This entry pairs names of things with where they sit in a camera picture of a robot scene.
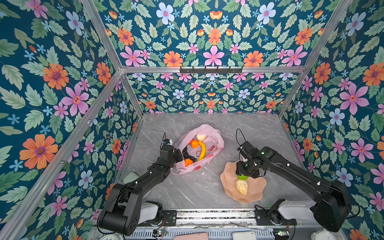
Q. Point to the beige fake potato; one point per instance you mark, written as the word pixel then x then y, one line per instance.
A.
pixel 242 187

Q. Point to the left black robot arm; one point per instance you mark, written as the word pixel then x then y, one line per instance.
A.
pixel 121 213

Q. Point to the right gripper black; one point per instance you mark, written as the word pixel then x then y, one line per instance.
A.
pixel 239 170

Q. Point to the dark purple fake grapes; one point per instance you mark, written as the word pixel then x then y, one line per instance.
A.
pixel 187 156

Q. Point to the orange fake fruit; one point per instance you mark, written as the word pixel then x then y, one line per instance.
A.
pixel 194 144
pixel 188 162

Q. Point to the white box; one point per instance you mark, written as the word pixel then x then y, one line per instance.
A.
pixel 247 235

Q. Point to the pink plastic bag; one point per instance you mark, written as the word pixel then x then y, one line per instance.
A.
pixel 214 145

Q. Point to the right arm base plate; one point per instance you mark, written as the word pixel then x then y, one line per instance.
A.
pixel 264 217

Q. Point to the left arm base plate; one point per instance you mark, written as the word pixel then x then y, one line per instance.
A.
pixel 168 218

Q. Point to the white clock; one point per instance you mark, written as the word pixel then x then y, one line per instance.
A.
pixel 112 237

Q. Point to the pale round fake fruit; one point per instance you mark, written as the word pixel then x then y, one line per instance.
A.
pixel 201 137

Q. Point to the black hook rail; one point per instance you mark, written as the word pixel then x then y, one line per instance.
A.
pixel 210 70

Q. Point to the pink flower-shaped plate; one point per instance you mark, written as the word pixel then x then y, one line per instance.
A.
pixel 255 186

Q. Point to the green fake custard apple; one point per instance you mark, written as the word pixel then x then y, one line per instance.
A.
pixel 242 178

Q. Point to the green rectangular container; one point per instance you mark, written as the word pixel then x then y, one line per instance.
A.
pixel 131 177

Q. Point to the yellow fake banana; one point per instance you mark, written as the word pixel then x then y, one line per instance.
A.
pixel 203 151

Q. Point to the white round device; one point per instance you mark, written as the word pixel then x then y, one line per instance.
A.
pixel 322 235

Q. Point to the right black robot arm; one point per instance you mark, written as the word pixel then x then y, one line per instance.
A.
pixel 332 201

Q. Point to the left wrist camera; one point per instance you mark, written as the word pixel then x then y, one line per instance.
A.
pixel 167 142

